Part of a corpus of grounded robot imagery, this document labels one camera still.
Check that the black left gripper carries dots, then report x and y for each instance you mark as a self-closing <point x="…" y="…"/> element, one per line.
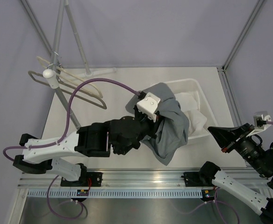
<point x="153" y="126"/>

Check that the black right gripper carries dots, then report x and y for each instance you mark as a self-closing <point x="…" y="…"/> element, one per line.
<point x="223" y="135"/>

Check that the grey-green shirt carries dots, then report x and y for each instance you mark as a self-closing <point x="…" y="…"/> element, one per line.
<point x="172" y="132"/>

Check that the white shirt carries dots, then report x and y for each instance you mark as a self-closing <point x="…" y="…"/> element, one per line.
<point x="191" y="106"/>

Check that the grey clothes hanger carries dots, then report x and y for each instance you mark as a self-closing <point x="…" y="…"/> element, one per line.
<point x="68" y="88"/>

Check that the white plastic basket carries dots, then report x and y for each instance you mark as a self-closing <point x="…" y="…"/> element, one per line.
<point x="188" y="85"/>

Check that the beige clothes hanger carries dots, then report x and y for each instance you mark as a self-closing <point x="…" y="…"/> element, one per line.
<point x="69" y="77"/>

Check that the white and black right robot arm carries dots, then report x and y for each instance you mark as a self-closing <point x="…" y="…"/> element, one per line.
<point x="257" y="190"/>

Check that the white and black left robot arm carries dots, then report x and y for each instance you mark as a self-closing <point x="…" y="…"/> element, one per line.
<point x="117" y="136"/>

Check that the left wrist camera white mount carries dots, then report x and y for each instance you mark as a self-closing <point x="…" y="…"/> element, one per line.
<point x="148" y="105"/>

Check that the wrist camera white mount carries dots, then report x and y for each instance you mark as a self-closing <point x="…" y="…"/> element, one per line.
<point x="148" y="105"/>
<point x="260" y="122"/>

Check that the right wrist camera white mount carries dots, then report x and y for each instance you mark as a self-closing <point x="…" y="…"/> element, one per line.
<point x="260" y="122"/>

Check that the aluminium frame post right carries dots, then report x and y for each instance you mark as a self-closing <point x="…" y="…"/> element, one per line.
<point x="244" y="32"/>

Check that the aluminium frame post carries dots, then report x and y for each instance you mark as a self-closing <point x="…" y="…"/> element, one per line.
<point x="35" y="24"/>
<point x="244" y="32"/>

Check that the aluminium mounting rail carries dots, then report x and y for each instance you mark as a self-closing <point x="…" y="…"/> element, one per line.
<point x="143" y="179"/>

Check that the white slotted cable duct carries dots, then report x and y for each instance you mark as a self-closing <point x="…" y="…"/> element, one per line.
<point x="115" y="193"/>

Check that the aluminium frame post left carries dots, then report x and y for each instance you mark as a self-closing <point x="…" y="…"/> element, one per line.
<point x="35" y="24"/>

